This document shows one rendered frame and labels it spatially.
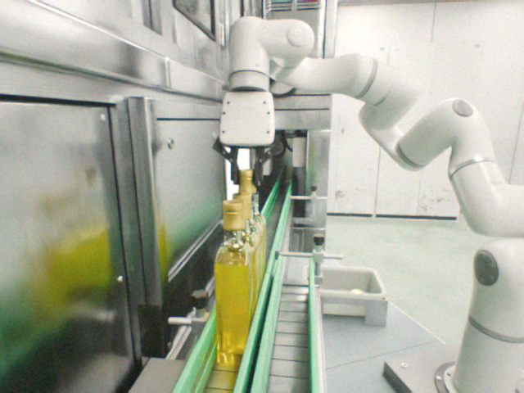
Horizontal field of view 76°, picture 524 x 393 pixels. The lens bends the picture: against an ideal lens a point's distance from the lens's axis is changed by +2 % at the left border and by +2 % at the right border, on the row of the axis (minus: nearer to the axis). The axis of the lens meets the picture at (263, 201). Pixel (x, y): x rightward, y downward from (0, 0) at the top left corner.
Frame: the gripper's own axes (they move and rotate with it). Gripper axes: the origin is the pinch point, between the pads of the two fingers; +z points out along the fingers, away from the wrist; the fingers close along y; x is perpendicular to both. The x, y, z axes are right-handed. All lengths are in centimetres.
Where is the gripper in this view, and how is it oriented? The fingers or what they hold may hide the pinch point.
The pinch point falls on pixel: (246, 174)
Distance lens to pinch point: 63.5
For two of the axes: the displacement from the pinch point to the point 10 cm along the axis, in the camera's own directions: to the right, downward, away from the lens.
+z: -0.3, 10.0, -0.1
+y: 9.9, 0.2, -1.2
